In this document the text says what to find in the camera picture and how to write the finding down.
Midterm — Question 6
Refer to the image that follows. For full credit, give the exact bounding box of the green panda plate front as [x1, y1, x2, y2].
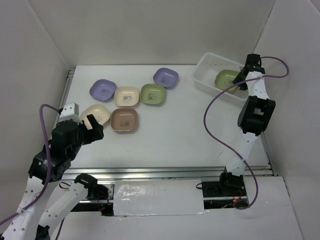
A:
[214, 69, 240, 90]

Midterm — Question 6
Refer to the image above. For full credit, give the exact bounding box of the green panda plate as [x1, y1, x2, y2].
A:
[214, 69, 240, 90]
[140, 83, 166, 105]

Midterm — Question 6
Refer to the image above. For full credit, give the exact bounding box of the yellow panda plate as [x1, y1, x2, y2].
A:
[218, 86, 239, 95]

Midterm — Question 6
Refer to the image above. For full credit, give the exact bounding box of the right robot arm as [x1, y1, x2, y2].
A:
[199, 53, 276, 197]

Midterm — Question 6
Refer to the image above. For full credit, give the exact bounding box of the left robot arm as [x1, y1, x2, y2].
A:
[0, 114, 109, 240]

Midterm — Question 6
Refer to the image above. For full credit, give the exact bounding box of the white plastic bin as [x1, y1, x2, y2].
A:
[191, 52, 244, 96]

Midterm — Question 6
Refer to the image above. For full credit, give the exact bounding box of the cream panda plate front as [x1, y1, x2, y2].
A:
[80, 104, 111, 130]

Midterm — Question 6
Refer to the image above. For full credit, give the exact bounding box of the cream panda plate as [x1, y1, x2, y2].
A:
[114, 86, 140, 107]
[80, 104, 111, 130]

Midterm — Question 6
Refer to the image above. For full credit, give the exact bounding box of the brown panda plate left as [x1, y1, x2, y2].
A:
[110, 108, 138, 132]

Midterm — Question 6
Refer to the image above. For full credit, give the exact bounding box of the purple panda plate left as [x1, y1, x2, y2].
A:
[89, 79, 117, 102]

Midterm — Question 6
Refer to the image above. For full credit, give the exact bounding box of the purple panda plate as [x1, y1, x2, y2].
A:
[153, 67, 179, 89]
[89, 79, 117, 102]

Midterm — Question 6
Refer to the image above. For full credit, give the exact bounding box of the cream panda plate rear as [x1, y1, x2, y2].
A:
[114, 86, 140, 107]

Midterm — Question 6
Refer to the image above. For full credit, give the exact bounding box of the green panda plate rear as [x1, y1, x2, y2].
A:
[140, 83, 166, 105]

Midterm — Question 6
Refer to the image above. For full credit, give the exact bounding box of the purple panda plate right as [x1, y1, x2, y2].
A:
[153, 67, 179, 89]

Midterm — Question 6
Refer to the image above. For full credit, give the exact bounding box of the white foil cover sheet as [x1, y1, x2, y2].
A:
[113, 180, 206, 217]

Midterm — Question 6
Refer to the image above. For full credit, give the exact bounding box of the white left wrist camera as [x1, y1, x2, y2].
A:
[57, 102, 81, 123]

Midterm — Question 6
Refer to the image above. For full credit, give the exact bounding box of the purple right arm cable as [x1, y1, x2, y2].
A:
[203, 56, 290, 210]

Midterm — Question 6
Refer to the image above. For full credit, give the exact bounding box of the aluminium table edge rail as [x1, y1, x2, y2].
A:
[61, 164, 273, 180]

